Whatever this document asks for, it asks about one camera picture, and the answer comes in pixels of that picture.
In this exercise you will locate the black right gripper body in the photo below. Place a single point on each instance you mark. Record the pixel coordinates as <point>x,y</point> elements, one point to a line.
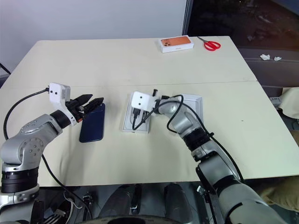
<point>137,113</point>

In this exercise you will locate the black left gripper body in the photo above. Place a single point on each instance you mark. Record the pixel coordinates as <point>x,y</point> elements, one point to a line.
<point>76,109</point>

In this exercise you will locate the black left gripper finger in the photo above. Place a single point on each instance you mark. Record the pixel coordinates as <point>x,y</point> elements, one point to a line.
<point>84,98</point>
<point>94,104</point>

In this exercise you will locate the white phone box base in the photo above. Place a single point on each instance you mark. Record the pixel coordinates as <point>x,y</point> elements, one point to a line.
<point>127,121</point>

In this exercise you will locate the dark blue smartphone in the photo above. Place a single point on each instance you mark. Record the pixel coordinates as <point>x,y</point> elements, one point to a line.
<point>92,126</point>

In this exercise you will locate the white phone box lid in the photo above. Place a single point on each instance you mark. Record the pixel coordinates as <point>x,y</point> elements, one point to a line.
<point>196,105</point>

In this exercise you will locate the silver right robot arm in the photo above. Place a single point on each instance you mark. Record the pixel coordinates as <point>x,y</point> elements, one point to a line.
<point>184,121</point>

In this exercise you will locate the white box with orange phone print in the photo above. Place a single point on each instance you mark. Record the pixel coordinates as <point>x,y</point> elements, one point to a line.
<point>175,45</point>

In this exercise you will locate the black metal stand leg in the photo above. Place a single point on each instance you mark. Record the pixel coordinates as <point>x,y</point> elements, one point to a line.
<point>5,68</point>

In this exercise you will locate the black upright bar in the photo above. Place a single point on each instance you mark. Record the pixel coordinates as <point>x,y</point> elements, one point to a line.
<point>136,196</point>

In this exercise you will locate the black curved rim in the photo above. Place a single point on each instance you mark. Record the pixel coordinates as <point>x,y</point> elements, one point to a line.
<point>133,219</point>

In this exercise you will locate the grey power strip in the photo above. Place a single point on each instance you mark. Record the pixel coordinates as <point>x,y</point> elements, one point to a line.
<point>275,101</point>

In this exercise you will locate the crumpled white paper scrap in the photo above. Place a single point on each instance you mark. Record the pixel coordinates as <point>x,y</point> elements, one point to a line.
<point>265,57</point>
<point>277,58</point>

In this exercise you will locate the beige cloth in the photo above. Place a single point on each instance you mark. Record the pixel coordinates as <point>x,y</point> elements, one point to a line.
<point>290,102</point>

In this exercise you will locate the beige trouser leg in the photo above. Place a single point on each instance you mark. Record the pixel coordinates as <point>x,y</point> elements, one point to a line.
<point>280,193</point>

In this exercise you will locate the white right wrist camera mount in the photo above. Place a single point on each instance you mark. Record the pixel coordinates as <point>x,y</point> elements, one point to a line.
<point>141,100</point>

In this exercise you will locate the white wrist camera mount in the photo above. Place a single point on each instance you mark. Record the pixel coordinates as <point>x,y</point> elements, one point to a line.
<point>56,93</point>
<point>141,100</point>

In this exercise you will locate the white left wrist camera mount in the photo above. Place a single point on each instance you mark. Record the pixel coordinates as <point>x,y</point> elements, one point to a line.
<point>56,93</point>

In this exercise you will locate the grey partition post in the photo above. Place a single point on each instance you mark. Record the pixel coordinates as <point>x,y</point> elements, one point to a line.
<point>187,16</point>

